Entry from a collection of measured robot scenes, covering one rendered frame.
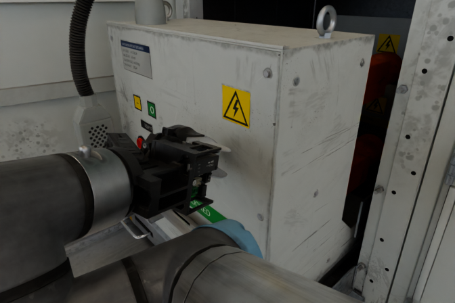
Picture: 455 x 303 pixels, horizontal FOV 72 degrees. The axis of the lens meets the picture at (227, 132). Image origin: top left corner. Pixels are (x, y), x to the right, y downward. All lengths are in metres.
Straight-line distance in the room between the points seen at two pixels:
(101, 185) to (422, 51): 0.48
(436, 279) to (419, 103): 0.30
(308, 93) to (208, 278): 0.28
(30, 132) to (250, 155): 0.67
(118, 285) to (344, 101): 0.40
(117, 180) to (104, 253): 0.63
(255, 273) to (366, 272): 0.60
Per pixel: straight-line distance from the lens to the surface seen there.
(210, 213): 0.58
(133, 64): 0.68
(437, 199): 0.63
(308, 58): 0.41
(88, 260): 0.91
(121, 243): 0.92
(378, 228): 0.70
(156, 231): 0.81
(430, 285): 0.70
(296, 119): 0.42
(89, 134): 0.74
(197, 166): 0.35
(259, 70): 0.39
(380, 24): 1.27
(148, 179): 0.30
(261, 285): 0.18
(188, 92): 0.52
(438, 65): 0.57
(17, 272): 0.25
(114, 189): 0.29
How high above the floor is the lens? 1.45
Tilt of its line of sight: 24 degrees down
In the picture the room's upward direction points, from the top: straight up
